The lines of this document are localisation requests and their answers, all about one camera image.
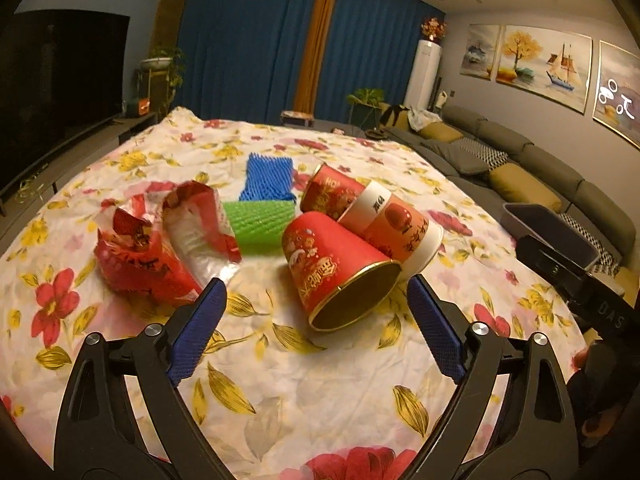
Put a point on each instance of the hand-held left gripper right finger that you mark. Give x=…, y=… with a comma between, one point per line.
x=435, y=330

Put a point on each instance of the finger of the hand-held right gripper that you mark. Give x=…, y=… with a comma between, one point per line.
x=555, y=267

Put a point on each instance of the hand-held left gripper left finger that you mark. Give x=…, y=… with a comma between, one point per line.
x=197, y=330

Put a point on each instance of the grey plastic bin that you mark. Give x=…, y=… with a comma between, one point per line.
x=550, y=230

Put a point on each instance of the red snack packet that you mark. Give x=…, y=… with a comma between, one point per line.
x=140, y=260

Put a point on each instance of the clear red-edged packet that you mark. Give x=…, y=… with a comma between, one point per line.
x=200, y=230

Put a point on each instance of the white and red paper cup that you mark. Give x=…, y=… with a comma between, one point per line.
x=400, y=230

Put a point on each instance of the green foam net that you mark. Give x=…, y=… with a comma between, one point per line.
x=257, y=227

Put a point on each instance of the large red paper cup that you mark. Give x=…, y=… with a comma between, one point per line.
x=320, y=260

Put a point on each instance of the blue foam net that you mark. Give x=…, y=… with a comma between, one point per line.
x=265, y=177

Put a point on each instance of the small red paper cup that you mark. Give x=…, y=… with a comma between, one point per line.
x=330, y=190

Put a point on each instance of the black white patterned cushion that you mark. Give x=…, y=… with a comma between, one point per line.
x=607, y=255
x=482, y=152

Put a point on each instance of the large yellow cushion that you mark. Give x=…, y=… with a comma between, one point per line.
x=522, y=187

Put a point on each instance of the floral blanket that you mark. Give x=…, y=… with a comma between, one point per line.
x=275, y=375

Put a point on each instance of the grey sofa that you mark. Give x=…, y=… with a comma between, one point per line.
x=545, y=152

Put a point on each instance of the grey cushion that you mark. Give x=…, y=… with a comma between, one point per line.
x=455, y=157

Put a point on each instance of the small yellow cushion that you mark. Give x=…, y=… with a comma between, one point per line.
x=440, y=131

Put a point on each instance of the purple painting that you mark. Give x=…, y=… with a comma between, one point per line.
x=617, y=95

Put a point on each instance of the white cloth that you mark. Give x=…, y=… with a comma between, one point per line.
x=424, y=117

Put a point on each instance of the tree and sailboat painting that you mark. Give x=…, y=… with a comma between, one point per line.
x=542, y=67

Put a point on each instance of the white jug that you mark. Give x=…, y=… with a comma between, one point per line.
x=441, y=100

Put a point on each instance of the grey television cabinet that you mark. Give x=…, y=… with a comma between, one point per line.
x=90, y=155

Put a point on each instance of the dark garment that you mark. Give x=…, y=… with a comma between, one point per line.
x=394, y=116

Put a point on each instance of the small grey boat painting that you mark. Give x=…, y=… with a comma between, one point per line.
x=479, y=52

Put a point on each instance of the white standing air conditioner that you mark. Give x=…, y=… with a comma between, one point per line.
x=422, y=75

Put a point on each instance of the green potted plant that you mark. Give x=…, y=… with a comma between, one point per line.
x=367, y=102

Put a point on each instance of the trailing plant on stand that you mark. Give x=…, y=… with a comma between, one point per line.
x=160, y=67

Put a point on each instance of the artificial flower decoration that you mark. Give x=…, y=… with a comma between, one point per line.
x=433, y=29

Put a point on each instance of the black television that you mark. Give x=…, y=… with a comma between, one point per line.
x=55, y=90

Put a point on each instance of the blue curtain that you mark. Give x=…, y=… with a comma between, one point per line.
x=240, y=45
x=375, y=50

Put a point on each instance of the orange curtain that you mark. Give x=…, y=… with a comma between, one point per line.
x=315, y=45

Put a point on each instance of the wooden door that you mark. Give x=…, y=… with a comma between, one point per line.
x=172, y=20

